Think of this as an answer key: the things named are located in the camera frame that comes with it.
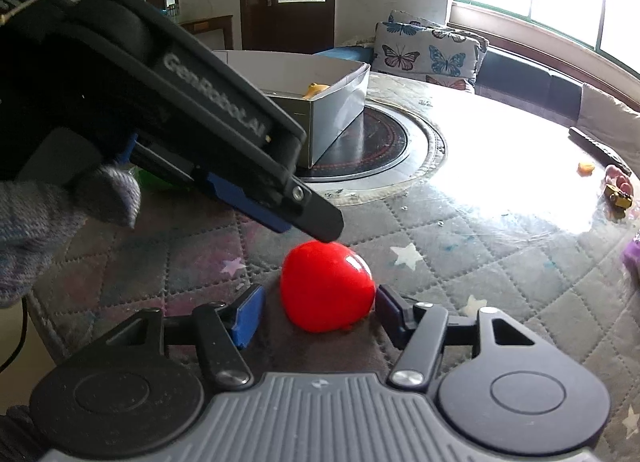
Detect red toy tomato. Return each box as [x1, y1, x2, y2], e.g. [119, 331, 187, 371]
[280, 241, 377, 334]

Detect blue sofa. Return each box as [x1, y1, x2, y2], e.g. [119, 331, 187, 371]
[312, 45, 587, 104]

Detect person's left hand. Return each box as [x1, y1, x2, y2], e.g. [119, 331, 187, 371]
[0, 165, 142, 309]

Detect grey cardboard box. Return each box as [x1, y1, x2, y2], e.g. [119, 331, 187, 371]
[211, 49, 371, 169]

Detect black round cooktop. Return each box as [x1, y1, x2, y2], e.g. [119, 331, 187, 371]
[295, 101, 447, 193]

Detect pink toy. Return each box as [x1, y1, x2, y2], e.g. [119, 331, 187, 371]
[604, 164, 633, 192]

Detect green toy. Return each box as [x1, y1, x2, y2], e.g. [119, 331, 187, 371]
[127, 165, 176, 192]

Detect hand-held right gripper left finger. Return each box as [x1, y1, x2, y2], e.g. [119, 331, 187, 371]
[102, 285, 266, 390]

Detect white cushion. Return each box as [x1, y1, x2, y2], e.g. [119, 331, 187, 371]
[577, 84, 640, 150]

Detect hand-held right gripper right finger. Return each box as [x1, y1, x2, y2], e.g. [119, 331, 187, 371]
[375, 285, 541, 389]

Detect purple toy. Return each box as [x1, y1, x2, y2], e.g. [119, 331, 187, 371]
[622, 237, 640, 285]

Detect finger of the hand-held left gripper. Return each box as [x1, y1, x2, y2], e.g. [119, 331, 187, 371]
[122, 135, 345, 244]

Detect black cable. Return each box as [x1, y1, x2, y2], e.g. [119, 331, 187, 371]
[0, 299, 32, 374]

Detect black remote control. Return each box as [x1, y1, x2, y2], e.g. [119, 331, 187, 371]
[569, 126, 627, 175]

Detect grey quilted star mat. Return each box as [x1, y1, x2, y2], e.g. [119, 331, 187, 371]
[27, 71, 640, 462]

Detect yellow toy car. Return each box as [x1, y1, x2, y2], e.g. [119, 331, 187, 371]
[604, 184, 634, 209]

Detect butterfly print pillow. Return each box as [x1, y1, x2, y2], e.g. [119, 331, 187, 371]
[388, 10, 491, 73]
[372, 21, 482, 91]

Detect wooden sideboard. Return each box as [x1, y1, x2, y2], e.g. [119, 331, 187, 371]
[178, 15, 235, 51]

